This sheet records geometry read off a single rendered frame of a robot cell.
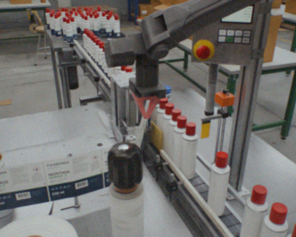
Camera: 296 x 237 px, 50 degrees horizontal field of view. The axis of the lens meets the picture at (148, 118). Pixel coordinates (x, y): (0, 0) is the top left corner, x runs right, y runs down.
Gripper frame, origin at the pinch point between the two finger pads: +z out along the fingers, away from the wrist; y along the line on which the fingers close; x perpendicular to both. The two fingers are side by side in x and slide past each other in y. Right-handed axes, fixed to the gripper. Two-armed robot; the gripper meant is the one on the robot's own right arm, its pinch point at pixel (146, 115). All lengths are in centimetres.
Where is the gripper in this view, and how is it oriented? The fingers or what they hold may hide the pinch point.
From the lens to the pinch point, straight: 83.8
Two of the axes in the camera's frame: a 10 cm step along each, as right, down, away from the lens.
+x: 9.3, -1.7, 3.3
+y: 3.7, 4.4, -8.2
